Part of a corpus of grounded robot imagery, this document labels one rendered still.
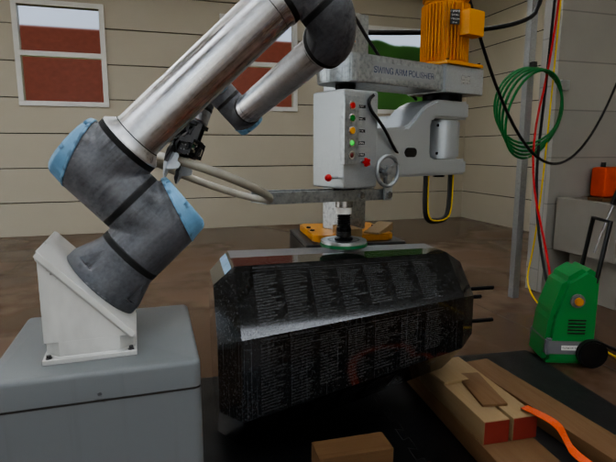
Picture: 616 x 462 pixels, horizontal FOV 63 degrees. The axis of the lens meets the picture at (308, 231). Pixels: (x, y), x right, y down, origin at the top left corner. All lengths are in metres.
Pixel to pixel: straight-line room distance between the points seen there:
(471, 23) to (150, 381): 2.21
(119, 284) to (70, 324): 0.12
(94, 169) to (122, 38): 7.26
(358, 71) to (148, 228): 1.35
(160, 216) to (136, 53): 7.24
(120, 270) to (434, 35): 2.04
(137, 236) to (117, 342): 0.22
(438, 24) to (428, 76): 0.32
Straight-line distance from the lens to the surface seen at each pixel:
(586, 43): 5.09
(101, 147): 1.13
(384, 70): 2.33
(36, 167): 8.35
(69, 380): 1.10
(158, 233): 1.14
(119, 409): 1.12
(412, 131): 2.46
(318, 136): 2.29
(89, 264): 1.17
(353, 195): 2.26
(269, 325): 1.96
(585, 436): 2.54
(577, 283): 3.33
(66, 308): 1.12
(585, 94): 5.06
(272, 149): 8.42
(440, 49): 2.72
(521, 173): 4.56
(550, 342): 3.38
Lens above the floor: 1.28
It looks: 9 degrees down
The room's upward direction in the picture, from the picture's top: straight up
